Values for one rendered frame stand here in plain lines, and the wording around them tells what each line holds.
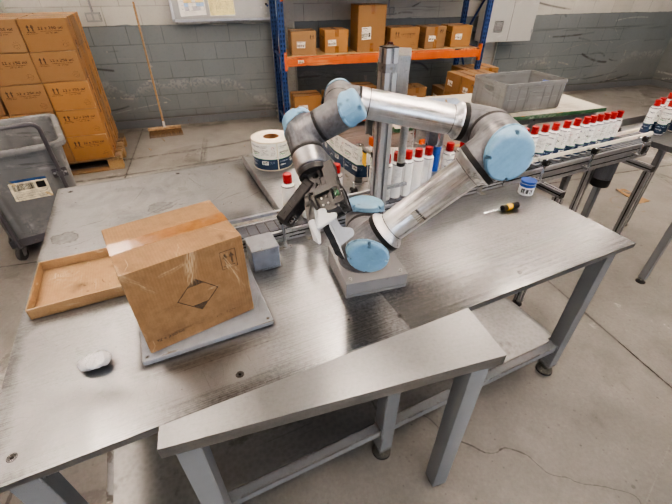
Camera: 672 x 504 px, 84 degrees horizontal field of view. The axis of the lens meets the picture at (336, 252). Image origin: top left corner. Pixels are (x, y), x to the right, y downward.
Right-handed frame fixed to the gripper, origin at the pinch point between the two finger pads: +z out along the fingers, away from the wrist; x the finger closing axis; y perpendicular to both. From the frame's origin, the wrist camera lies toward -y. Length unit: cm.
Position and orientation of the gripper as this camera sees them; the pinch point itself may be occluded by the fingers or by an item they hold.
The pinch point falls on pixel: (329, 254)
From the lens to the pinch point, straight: 79.4
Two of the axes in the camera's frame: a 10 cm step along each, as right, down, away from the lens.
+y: 9.0, -3.7, -2.3
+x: 3.2, 2.1, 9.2
